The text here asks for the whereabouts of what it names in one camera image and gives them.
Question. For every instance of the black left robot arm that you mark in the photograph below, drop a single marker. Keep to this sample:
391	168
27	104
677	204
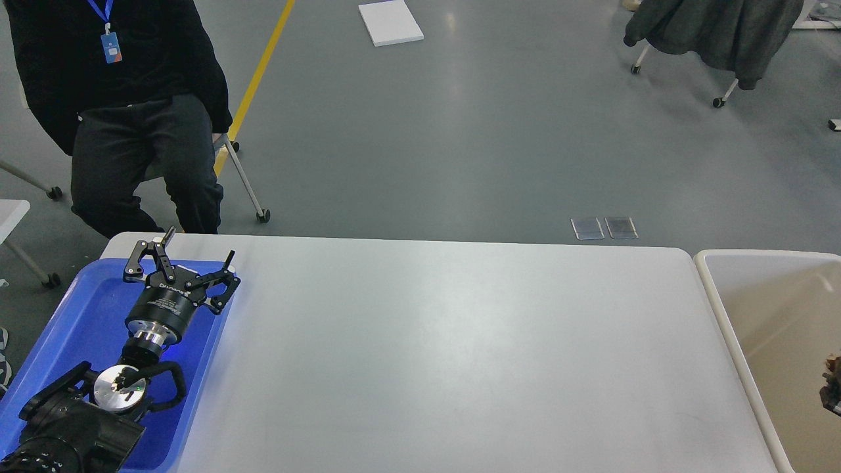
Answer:
114	381

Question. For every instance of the blue plastic tray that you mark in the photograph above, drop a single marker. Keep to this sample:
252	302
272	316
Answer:
88	325

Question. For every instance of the white board on floor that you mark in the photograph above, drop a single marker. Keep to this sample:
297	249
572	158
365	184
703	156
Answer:
390	23

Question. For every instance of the clear floor plate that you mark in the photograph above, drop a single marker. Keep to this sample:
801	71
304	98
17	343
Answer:
588	228
621	228

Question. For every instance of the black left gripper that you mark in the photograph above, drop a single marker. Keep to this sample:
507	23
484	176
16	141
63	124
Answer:
172	294

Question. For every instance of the dark jacket on chair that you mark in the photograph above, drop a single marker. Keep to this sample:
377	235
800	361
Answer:
737	36

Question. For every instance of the brown paper ball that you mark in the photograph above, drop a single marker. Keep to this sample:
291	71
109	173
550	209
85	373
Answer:
832	366

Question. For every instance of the left clear floor plate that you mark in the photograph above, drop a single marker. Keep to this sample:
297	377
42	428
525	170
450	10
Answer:
588	228

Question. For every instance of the grey chair with casters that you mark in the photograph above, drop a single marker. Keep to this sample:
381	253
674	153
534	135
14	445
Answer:
263	215

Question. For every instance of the seated person in black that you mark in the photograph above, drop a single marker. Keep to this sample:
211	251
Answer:
168	100

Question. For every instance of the beige plastic bin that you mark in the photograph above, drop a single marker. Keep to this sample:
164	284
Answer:
779	314

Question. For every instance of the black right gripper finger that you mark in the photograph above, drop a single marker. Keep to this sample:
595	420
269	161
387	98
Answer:
830	397

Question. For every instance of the blue lanyard badge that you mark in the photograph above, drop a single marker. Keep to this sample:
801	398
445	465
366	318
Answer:
111	48

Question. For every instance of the right clear floor plate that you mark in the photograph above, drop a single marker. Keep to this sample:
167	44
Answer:
621	228

